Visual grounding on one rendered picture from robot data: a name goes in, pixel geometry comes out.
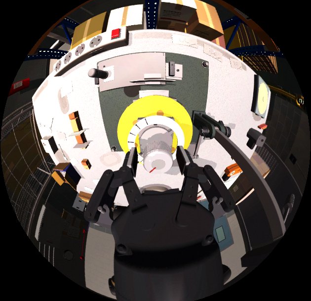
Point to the orange and black device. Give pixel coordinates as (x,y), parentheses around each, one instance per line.
(232,172)

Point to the yellow cardboard box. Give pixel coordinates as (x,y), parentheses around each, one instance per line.
(88,31)

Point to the yellow dial disc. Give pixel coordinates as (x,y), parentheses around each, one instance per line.
(126,118)

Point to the white power strip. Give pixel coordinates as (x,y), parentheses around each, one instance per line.
(97,42)

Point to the black handheld scanner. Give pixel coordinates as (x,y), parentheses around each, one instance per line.
(255,138)

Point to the white paper label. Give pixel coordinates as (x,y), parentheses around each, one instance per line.
(184,40)
(66,91)
(237,63)
(213,51)

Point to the blue shelving rack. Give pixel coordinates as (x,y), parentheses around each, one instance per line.
(151,9)

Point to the white and black box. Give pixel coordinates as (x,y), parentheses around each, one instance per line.
(49,144)

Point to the dark grey lever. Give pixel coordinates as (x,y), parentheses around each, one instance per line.
(245,160)

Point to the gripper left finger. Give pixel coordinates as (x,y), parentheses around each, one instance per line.
(128,186)

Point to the white and tan cardboard box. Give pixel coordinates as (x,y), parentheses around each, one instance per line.
(126,16)

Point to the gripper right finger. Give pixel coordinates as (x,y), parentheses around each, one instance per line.
(190,184)

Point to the grey carriage clamp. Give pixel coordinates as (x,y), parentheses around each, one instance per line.
(173,68)

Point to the large cardboard box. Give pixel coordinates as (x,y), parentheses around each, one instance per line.
(175,14)
(209,21)

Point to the red sign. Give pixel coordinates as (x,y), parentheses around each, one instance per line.
(20,86)

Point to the silver dial knob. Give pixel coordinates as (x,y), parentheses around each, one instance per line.
(158,157)

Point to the grey carriage plate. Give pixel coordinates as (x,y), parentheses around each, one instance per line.
(136,70)

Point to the grey box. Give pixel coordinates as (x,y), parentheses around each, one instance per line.
(80,202)

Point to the cardboard box with blue side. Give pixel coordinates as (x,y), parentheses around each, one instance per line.
(64,175)

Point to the orange and black tag rack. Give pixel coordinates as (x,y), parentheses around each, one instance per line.
(77,128)

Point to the small orange block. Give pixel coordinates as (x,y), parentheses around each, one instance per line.
(262,126)

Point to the small orange box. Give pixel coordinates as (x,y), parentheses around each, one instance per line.
(86,163)

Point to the grey tray with yellow disc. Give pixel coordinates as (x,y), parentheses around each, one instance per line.
(262,98)

